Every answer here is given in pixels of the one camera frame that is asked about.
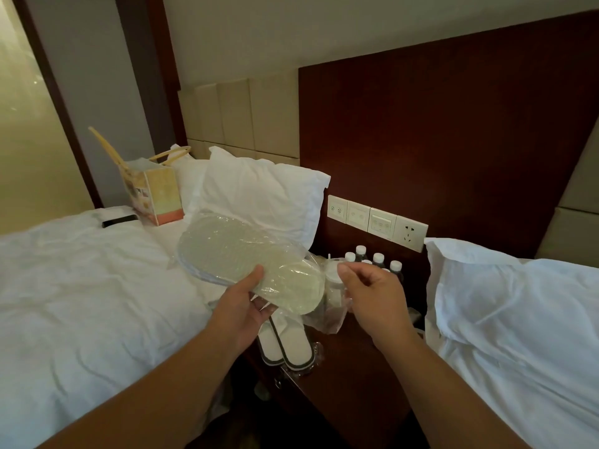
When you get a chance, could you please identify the dark wooden nightstand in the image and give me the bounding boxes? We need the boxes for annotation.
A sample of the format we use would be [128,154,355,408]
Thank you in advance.
[243,304,429,449]

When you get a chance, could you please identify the small black device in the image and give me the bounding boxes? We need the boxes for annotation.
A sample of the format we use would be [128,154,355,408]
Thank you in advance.
[101,213,141,229]

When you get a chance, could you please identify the person's right forearm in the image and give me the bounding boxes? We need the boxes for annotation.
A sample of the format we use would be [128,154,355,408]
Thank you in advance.
[373,328,533,449]

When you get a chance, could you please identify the white pillow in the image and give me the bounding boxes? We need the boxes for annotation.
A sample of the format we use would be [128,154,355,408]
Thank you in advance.
[186,146,331,252]
[169,144,210,216]
[423,237,599,370]

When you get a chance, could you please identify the dark wooden headboard panel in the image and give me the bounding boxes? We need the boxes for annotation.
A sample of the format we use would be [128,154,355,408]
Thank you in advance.
[298,10,599,295]

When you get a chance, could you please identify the orange paper gift bag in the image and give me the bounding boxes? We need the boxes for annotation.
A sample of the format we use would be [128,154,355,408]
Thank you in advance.
[88,126,192,227]

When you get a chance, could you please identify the white bed duvet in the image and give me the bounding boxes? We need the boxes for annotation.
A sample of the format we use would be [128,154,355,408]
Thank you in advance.
[0,208,235,449]
[423,322,599,449]

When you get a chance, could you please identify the white wall switch panel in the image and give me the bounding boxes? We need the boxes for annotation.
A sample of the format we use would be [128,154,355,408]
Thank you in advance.
[347,200,372,232]
[327,195,350,224]
[368,207,399,240]

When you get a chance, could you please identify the white wall power socket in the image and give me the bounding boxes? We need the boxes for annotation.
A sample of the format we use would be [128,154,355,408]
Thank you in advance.
[395,215,429,253]

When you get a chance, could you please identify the person's left forearm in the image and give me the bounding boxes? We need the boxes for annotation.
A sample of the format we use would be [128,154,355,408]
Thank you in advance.
[35,309,250,449]

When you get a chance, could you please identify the clear plastic bag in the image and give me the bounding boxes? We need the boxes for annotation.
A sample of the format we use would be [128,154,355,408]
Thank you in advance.
[305,257,353,335]

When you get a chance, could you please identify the frosted glass partition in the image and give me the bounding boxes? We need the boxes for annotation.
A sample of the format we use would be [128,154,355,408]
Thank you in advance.
[0,0,94,239]

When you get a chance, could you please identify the plastic-wrapped white slippers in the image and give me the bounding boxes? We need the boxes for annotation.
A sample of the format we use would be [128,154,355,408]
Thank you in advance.
[256,311,324,375]
[177,212,327,316]

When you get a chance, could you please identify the person's left hand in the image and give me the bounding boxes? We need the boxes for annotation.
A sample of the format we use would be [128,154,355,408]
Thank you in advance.
[209,265,278,355]

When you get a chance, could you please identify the person's right hand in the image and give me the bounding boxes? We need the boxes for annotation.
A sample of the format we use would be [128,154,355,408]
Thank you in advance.
[337,262,420,345]

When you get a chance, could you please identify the beige padded headboard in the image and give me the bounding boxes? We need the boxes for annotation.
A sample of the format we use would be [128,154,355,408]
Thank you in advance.
[177,72,301,168]
[535,119,599,269]

